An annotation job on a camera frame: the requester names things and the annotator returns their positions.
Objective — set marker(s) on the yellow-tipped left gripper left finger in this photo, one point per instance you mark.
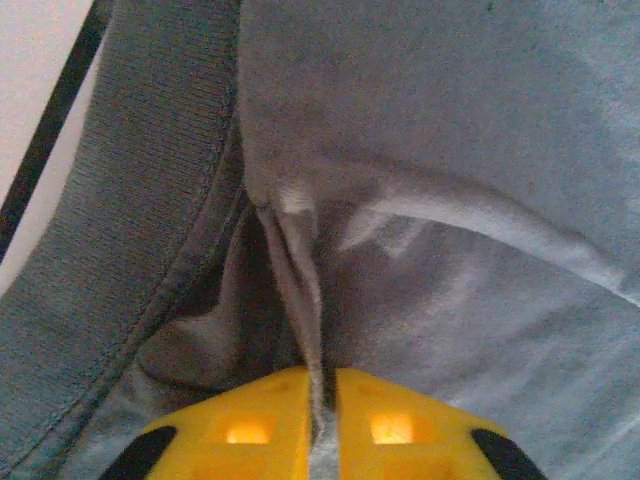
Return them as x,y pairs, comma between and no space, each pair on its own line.
240,440

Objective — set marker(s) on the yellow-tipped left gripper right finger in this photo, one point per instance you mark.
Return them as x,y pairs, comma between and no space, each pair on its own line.
400,435

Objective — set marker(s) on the grey-blue t-shirt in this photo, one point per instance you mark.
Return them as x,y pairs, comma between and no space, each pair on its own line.
450,125

